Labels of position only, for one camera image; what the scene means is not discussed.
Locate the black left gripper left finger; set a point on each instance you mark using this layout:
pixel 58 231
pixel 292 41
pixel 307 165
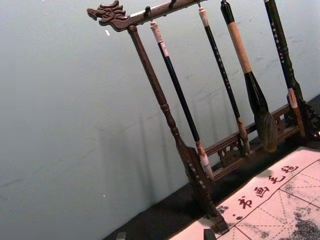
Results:
pixel 121 236

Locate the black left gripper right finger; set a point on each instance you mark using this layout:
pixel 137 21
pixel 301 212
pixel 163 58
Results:
pixel 209 235

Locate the black table cloth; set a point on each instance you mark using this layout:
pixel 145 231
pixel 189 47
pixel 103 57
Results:
pixel 175 207

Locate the white felt calligraphy mat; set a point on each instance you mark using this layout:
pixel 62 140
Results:
pixel 275 212

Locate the black brush with white label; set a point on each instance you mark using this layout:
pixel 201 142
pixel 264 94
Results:
pixel 175 82

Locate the thin black calligraphy brush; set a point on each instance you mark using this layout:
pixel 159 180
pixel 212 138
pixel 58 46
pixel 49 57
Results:
pixel 223 75

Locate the dark wooden dragon brush rack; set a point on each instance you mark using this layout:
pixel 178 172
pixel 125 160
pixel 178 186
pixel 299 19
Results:
pixel 148 67

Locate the dark green calligraphy brush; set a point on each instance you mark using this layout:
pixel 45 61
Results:
pixel 278 47

